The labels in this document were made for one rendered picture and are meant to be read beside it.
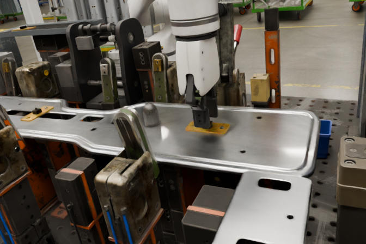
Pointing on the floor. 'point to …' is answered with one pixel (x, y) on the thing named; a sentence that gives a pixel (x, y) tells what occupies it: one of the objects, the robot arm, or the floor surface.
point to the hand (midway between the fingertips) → (205, 113)
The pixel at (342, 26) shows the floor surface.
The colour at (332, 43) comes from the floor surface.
